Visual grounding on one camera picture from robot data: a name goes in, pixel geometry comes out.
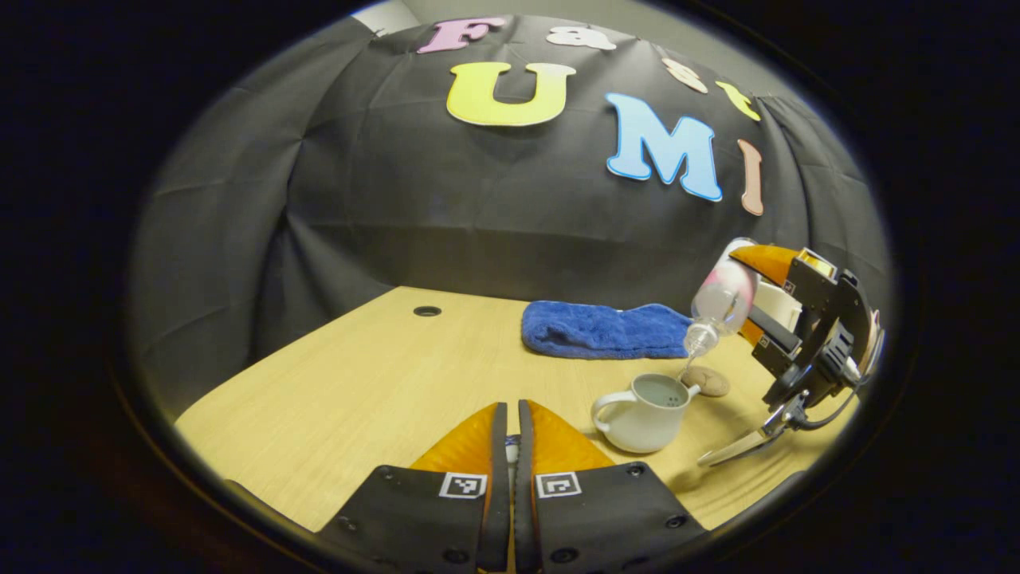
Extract round wooden coaster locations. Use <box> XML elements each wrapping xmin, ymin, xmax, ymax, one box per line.
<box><xmin>687</xmin><ymin>365</ymin><xmax>731</xmax><ymax>398</ymax></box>

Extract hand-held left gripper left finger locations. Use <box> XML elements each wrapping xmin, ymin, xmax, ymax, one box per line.
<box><xmin>319</xmin><ymin>401</ymin><xmax>511</xmax><ymax>574</ymax></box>

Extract clear water bottle pink label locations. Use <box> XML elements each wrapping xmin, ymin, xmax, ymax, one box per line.
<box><xmin>683</xmin><ymin>237</ymin><xmax>759</xmax><ymax>360</ymax></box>

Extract blue towel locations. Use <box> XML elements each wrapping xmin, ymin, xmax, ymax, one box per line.
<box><xmin>522</xmin><ymin>301</ymin><xmax>694</xmax><ymax>360</ymax></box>

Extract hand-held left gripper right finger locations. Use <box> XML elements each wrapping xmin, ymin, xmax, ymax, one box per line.
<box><xmin>514</xmin><ymin>399</ymin><xmax>708</xmax><ymax>574</ymax></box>

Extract black backdrop cloth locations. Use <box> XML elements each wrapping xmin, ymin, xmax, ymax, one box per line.
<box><xmin>131</xmin><ymin>14</ymin><xmax>889</xmax><ymax>415</ymax></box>

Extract white ceramic teacup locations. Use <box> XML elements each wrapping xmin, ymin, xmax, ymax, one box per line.
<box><xmin>591</xmin><ymin>373</ymin><xmax>702</xmax><ymax>455</ymax></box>

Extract white toaster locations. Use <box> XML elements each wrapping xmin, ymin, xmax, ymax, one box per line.
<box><xmin>749</xmin><ymin>279</ymin><xmax>802</xmax><ymax>336</ymax></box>

